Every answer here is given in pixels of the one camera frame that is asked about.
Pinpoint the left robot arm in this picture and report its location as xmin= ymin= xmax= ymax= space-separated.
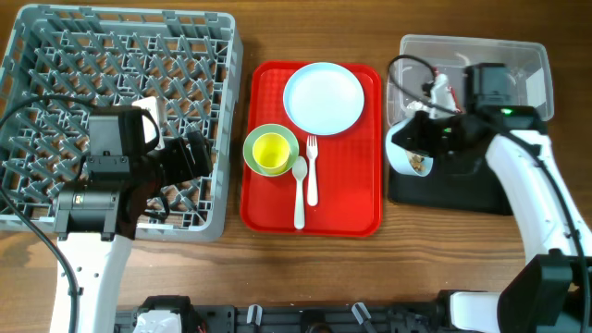
xmin=50 ymin=105 xmax=212 ymax=332

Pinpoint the red snack wrapper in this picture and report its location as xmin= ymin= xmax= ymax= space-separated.
xmin=448 ymin=86 xmax=464 ymax=113

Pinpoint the food scraps and rice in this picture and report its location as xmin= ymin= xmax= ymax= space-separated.
xmin=406 ymin=152 xmax=426 ymax=173

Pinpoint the grey dishwasher rack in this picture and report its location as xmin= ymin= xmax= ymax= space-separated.
xmin=1 ymin=5 xmax=243 ymax=242

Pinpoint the light blue plate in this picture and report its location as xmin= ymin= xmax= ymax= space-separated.
xmin=283 ymin=62 xmax=365 ymax=136

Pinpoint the light blue bowl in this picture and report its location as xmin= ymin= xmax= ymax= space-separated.
xmin=385 ymin=118 xmax=434 ymax=177

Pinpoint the crumpled white tissue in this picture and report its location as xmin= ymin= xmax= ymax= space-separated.
xmin=405 ymin=101 xmax=429 ymax=117

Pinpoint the green bowl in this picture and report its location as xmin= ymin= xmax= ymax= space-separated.
xmin=243 ymin=124 xmax=300 ymax=177

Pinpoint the black tray bin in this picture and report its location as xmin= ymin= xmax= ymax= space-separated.
xmin=388 ymin=162 xmax=513 ymax=216

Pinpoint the white plastic spoon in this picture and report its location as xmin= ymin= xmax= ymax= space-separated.
xmin=291 ymin=156 xmax=307 ymax=229

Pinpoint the red plastic tray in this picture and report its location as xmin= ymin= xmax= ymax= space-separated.
xmin=240 ymin=60 xmax=383 ymax=237

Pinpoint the clear plastic bin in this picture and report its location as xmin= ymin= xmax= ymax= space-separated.
xmin=386 ymin=34 xmax=554 ymax=127

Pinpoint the yellow cup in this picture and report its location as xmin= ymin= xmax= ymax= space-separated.
xmin=253 ymin=132 xmax=290 ymax=175

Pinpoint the white plastic fork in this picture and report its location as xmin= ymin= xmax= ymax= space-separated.
xmin=306 ymin=135 xmax=318 ymax=206

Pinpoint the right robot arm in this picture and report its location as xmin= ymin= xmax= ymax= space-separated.
xmin=386 ymin=63 xmax=591 ymax=332

